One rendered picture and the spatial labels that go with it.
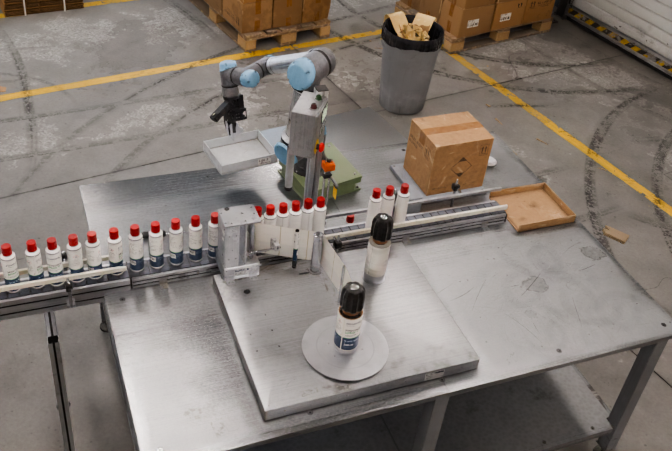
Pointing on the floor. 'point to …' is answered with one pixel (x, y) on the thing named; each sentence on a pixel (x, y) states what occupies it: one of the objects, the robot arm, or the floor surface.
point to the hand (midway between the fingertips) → (231, 138)
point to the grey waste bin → (405, 79)
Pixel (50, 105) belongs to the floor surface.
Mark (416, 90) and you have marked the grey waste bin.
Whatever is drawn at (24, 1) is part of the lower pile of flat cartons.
